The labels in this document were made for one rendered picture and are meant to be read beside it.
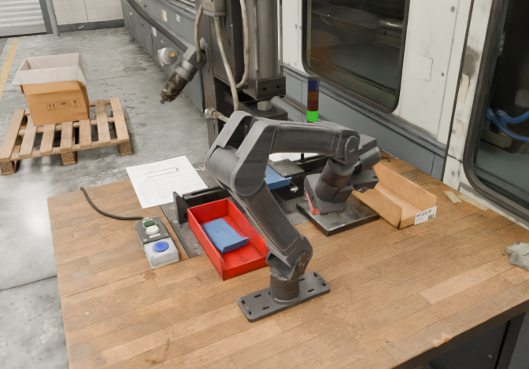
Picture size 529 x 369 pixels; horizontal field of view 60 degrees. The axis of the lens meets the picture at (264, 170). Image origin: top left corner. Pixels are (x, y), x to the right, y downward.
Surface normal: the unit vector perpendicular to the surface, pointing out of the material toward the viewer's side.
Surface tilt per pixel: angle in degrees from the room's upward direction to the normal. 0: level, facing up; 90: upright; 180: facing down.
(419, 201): 90
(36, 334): 0
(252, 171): 90
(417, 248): 0
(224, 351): 0
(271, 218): 92
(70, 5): 90
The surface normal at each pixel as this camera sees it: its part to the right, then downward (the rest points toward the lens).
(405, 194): -0.89, 0.23
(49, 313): -0.03, -0.89
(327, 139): 0.46, 0.29
